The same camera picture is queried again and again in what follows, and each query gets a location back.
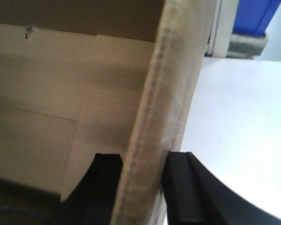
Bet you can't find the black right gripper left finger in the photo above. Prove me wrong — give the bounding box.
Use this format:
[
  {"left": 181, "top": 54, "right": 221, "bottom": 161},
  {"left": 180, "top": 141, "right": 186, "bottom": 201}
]
[{"left": 60, "top": 153, "right": 123, "bottom": 225}]

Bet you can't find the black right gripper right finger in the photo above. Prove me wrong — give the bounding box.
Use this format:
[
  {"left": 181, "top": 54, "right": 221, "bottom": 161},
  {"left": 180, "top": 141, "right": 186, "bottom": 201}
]
[{"left": 162, "top": 152, "right": 281, "bottom": 225}]

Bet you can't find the brown EcoFlow cardboard box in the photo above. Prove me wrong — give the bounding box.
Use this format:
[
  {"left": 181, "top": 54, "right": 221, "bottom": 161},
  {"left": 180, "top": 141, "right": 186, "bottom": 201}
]
[{"left": 0, "top": 0, "right": 216, "bottom": 225}]

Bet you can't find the blue bin beyond table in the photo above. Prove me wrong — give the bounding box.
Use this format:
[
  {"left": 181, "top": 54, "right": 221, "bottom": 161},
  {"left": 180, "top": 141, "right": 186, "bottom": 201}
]
[{"left": 233, "top": 0, "right": 281, "bottom": 37}]

